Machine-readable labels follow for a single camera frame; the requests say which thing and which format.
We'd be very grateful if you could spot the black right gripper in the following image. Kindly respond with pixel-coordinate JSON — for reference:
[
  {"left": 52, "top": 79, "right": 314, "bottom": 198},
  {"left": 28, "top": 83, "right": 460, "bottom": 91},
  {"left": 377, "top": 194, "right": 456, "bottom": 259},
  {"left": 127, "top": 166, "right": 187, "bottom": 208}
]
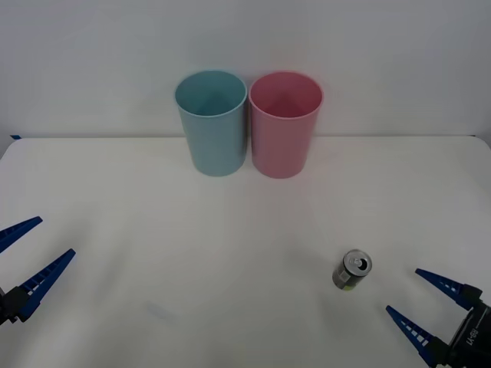
[{"left": 385, "top": 268, "right": 491, "bottom": 368}]

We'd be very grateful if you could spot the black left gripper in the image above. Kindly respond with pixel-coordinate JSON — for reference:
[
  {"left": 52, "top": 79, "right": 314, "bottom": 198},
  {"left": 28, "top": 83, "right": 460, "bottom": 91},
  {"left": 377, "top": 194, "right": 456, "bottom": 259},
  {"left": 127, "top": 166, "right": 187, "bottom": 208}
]
[{"left": 0, "top": 215, "right": 77, "bottom": 327}]

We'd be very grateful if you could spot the black drink can yellow-green label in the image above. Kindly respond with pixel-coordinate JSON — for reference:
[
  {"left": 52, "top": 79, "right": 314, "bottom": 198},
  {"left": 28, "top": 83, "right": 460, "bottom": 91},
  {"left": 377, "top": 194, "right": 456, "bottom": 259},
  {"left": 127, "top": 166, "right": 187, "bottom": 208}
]
[{"left": 331, "top": 248, "right": 373, "bottom": 292}]

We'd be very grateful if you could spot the pale blue plastic bin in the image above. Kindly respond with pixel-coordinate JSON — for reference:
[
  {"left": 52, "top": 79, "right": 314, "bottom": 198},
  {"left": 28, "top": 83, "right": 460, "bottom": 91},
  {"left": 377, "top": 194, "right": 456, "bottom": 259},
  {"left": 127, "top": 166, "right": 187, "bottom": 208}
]
[{"left": 174, "top": 69, "right": 248, "bottom": 178}]

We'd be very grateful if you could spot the pink plastic bin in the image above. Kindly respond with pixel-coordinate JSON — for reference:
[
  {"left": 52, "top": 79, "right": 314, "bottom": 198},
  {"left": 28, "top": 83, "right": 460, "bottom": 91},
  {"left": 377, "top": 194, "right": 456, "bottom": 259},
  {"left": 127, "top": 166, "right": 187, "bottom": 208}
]
[{"left": 248, "top": 71, "right": 325, "bottom": 179}]

